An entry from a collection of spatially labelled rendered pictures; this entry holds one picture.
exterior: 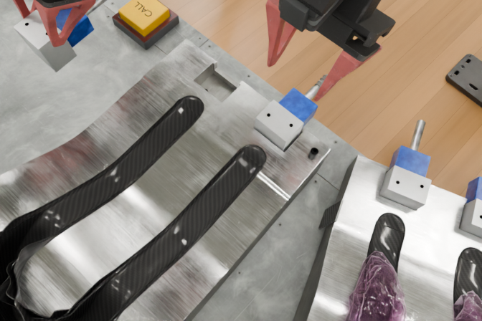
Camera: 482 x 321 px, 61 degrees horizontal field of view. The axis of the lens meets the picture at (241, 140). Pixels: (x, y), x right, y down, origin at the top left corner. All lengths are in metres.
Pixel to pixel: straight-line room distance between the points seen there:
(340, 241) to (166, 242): 0.21
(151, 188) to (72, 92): 0.25
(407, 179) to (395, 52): 0.28
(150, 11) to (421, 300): 0.57
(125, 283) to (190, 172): 0.15
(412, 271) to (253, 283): 0.20
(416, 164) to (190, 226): 0.31
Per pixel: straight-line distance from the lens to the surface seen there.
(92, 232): 0.49
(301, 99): 0.55
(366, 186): 0.58
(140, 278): 0.48
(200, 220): 0.51
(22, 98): 0.73
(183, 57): 0.60
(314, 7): 0.31
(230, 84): 0.59
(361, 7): 0.37
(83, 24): 0.59
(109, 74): 0.71
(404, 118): 0.71
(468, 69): 0.80
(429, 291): 0.57
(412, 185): 0.57
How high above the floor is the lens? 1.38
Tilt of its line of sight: 66 degrees down
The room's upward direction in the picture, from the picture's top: 5 degrees clockwise
